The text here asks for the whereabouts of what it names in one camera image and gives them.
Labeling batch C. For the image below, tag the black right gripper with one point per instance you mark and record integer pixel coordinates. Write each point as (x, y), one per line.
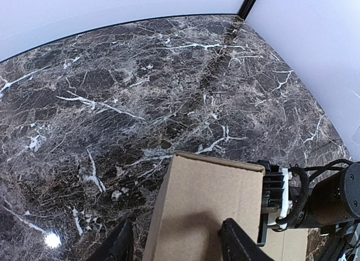
(275, 199)

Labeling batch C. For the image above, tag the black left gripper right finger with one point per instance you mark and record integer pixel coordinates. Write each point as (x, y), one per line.
(236, 245)

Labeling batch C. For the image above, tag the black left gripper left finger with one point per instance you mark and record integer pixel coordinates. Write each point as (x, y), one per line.
(118, 246)

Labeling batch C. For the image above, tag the brown cardboard box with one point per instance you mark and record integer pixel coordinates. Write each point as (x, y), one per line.
(200, 192)

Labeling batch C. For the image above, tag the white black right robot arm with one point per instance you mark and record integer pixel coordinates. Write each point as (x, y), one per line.
(324, 197)

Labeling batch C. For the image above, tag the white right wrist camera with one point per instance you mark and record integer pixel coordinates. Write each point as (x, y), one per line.
(295, 206)

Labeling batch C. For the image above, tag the black right frame post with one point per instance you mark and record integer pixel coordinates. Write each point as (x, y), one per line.
(245, 9)

